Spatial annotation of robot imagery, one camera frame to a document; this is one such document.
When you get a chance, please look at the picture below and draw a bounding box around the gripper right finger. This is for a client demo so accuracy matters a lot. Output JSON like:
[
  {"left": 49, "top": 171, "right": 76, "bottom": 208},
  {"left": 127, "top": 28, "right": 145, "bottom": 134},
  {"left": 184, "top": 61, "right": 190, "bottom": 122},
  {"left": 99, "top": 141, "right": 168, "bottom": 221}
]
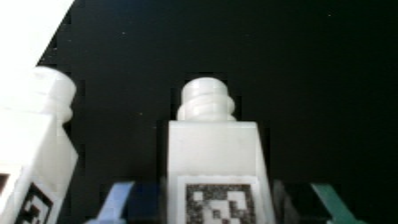
[{"left": 311, "top": 183, "right": 367, "bottom": 224}]

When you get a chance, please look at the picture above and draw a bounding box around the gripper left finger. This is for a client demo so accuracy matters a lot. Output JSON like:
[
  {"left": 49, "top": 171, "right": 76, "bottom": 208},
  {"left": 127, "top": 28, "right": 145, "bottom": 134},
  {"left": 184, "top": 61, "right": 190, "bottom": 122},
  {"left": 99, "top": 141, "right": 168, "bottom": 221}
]
[{"left": 85, "top": 182, "right": 135, "bottom": 224}]

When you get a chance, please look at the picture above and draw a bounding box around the white table leg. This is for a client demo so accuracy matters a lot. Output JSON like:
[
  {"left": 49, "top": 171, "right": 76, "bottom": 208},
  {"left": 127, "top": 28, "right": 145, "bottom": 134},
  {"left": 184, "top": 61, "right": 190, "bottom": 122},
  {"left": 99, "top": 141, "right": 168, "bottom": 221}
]
[
  {"left": 0, "top": 66, "right": 78, "bottom": 224},
  {"left": 165, "top": 77, "right": 277, "bottom": 224}
]

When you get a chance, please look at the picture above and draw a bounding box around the white square tabletop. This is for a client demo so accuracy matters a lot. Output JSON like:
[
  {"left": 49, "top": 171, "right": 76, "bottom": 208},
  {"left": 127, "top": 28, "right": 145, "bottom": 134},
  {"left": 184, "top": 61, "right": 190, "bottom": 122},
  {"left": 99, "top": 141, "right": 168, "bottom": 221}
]
[{"left": 0, "top": 0, "right": 74, "bottom": 76}]

